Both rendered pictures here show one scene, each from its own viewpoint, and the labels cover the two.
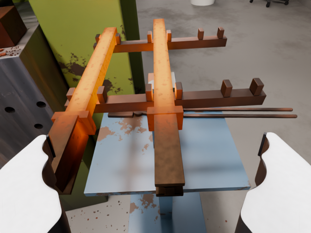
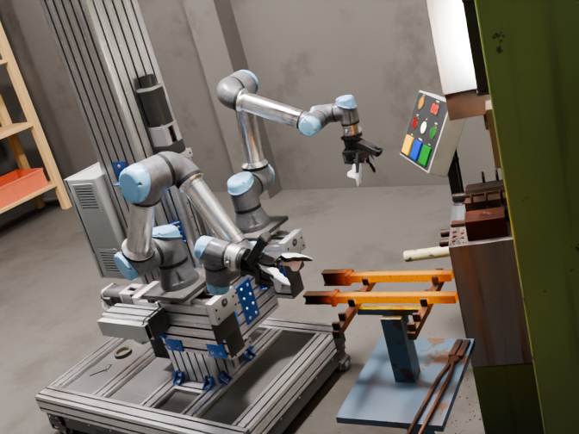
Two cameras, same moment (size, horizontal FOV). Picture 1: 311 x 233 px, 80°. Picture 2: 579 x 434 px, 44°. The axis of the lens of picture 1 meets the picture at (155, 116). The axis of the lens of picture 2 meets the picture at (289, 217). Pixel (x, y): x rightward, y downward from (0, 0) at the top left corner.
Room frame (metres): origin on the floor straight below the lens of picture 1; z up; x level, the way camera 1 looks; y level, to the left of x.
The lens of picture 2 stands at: (1.01, -1.65, 1.87)
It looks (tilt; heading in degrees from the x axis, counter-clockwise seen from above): 20 degrees down; 119
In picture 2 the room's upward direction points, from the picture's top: 15 degrees counter-clockwise
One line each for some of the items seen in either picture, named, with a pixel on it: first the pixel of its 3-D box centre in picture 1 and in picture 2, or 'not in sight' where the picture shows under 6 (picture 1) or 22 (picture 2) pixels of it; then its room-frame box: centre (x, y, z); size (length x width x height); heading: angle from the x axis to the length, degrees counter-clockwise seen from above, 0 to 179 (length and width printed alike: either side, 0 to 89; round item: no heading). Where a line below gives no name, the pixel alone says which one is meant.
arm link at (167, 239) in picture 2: not in sight; (164, 244); (-0.64, 0.33, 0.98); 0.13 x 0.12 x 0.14; 68
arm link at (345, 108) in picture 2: not in sight; (346, 110); (-0.05, 0.94, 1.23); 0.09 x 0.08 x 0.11; 178
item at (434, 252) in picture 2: not in sight; (459, 250); (0.30, 0.89, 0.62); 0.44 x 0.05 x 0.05; 10
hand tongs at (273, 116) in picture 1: (198, 112); (430, 402); (0.43, -0.14, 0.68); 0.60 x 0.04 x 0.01; 84
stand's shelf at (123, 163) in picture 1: (163, 141); (408, 379); (0.34, -0.02, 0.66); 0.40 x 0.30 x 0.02; 88
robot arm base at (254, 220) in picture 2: not in sight; (250, 215); (-0.55, 0.82, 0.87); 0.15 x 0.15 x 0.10
